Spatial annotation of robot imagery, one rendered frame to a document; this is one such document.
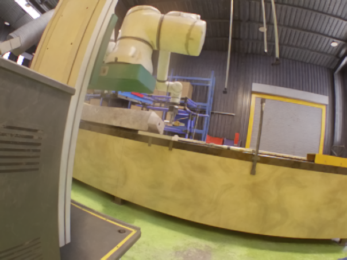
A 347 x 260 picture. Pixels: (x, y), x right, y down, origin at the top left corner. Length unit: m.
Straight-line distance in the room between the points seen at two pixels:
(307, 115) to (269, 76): 3.69
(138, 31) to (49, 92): 0.42
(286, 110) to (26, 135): 12.64
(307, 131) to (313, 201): 11.37
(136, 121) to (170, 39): 1.22
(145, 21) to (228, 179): 1.29
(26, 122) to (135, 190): 1.54
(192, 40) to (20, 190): 0.67
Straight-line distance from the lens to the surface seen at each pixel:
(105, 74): 0.65
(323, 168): 1.75
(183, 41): 0.69
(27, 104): 0.37
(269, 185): 1.59
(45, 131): 0.40
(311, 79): 14.24
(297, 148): 12.66
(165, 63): 1.43
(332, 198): 1.87
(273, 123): 12.30
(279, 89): 12.48
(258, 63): 13.50
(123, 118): 1.88
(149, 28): 0.70
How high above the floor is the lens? 0.77
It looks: 3 degrees up
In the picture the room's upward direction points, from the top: 10 degrees clockwise
